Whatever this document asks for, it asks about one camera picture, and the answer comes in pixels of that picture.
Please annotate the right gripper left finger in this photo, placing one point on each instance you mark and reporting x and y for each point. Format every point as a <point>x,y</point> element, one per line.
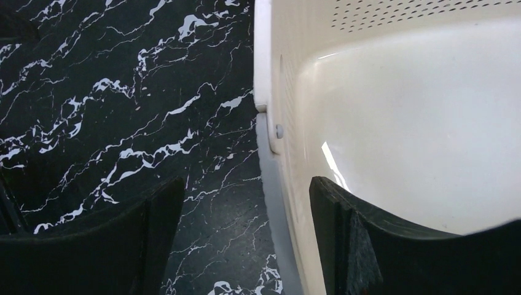
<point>122,249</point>

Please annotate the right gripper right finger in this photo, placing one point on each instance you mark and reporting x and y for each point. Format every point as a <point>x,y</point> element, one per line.
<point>364,249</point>

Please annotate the cream perforated basket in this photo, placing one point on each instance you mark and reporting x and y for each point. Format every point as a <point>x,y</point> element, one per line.
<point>412,106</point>

